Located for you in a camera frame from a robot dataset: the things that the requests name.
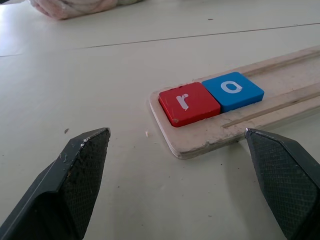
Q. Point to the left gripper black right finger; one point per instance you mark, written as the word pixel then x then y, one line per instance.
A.
pixel 287 180

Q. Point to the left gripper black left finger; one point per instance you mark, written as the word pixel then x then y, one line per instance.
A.
pixel 75 180

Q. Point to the blue letter tile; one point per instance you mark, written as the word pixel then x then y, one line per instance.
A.
pixel 232 93

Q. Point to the red letter tile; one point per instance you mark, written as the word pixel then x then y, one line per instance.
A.
pixel 190 105

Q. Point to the wooden letter tray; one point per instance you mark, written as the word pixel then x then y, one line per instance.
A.
pixel 200 140

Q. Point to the plastic bag with pink cloth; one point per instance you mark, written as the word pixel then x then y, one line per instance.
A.
pixel 65 8

